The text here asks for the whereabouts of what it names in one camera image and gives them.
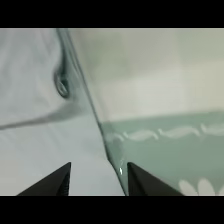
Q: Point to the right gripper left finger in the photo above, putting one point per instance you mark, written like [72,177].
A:
[57,184]

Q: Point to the pale blue shirt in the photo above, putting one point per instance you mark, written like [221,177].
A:
[36,100]

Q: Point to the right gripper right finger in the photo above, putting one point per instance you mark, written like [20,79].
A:
[142,184]

